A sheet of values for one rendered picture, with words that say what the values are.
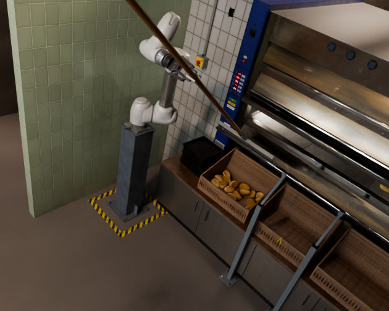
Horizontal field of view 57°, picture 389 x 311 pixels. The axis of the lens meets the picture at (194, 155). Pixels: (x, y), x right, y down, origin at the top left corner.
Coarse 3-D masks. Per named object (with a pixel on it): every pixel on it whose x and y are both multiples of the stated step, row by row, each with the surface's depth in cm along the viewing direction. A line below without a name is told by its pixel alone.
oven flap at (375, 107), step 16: (272, 48) 288; (272, 64) 289; (288, 64) 281; (304, 64) 274; (304, 80) 274; (320, 80) 267; (336, 80) 261; (352, 80) 255; (336, 96) 261; (352, 96) 255; (368, 96) 249; (384, 96) 243; (368, 112) 249; (384, 112) 243
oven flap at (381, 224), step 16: (272, 144) 319; (288, 160) 311; (304, 176) 303; (320, 176) 295; (320, 192) 296; (336, 192) 289; (352, 208) 282; (368, 208) 275; (368, 224) 276; (384, 224) 269; (384, 240) 268
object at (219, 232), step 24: (168, 168) 342; (168, 192) 356; (192, 192) 329; (192, 216) 341; (216, 216) 316; (216, 240) 327; (240, 240) 304; (240, 264) 314; (264, 264) 293; (288, 264) 278; (312, 264) 283; (360, 264) 293; (264, 288) 302; (312, 288) 265
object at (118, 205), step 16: (128, 144) 314; (144, 144) 317; (128, 160) 322; (144, 160) 330; (128, 176) 331; (144, 176) 344; (112, 192) 383; (128, 192) 340; (144, 192) 393; (96, 208) 361; (112, 208) 364; (128, 208) 355; (144, 208) 372; (160, 208) 378; (112, 224) 349; (144, 224) 357
